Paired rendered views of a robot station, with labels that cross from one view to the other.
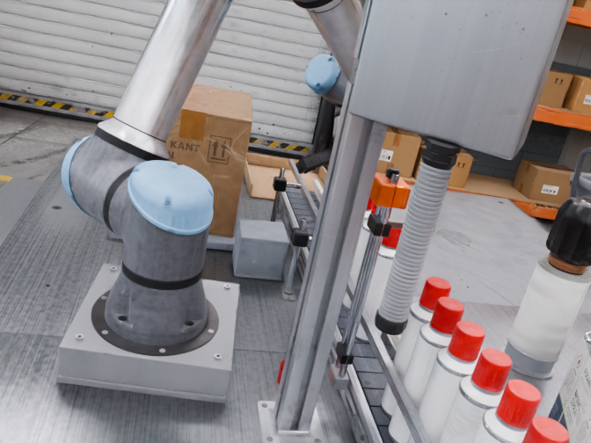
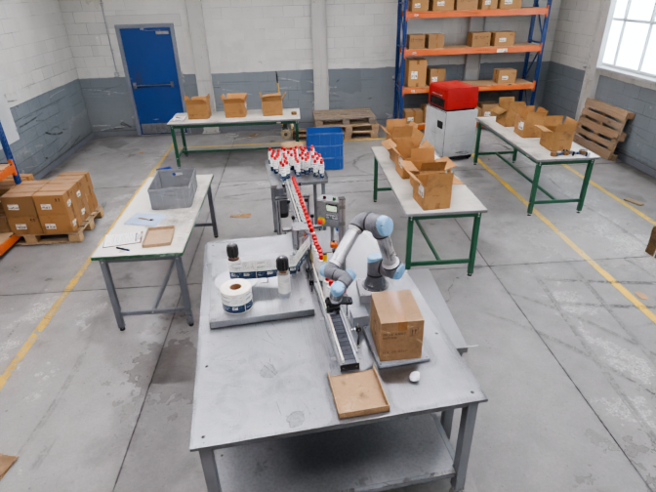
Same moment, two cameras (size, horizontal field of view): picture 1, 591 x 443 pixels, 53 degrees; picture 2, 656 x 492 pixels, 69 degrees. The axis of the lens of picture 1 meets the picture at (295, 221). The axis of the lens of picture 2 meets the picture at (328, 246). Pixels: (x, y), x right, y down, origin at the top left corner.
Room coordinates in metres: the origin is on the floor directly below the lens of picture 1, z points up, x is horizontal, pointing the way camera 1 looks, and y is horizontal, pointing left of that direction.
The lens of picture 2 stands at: (3.56, 0.02, 2.72)
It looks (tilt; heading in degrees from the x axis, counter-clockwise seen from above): 29 degrees down; 183
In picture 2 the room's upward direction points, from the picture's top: 2 degrees counter-clockwise
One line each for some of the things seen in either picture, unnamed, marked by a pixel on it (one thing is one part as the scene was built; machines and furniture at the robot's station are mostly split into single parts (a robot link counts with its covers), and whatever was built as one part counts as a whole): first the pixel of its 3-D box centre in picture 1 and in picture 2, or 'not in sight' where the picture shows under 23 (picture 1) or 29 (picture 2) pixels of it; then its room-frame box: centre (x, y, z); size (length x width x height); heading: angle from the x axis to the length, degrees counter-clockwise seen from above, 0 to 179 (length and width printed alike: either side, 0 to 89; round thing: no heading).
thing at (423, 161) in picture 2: not in sight; (427, 171); (-1.32, 0.81, 0.96); 0.53 x 0.45 x 0.37; 99
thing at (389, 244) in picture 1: (379, 281); not in sight; (0.87, -0.15, 0.98); 0.05 x 0.05 x 0.20
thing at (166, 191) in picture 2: not in sight; (174, 187); (-1.01, -1.83, 0.91); 0.60 x 0.40 x 0.22; 10
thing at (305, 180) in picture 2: not in sight; (297, 205); (-1.57, -0.63, 0.46); 0.73 x 0.62 x 0.93; 13
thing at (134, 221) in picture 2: not in sight; (145, 219); (-0.47, -1.95, 0.81); 0.32 x 0.24 x 0.01; 83
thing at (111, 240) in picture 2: not in sight; (121, 240); (-0.03, -1.99, 0.81); 0.38 x 0.36 x 0.02; 7
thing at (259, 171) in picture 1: (288, 178); (357, 389); (1.72, 0.05, 0.85); 0.30 x 0.26 x 0.04; 13
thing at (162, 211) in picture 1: (165, 216); (376, 264); (0.77, 0.18, 1.06); 0.13 x 0.12 x 0.14; 53
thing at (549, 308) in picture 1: (557, 286); (283, 276); (0.89, -0.44, 1.03); 0.09 x 0.09 x 0.30
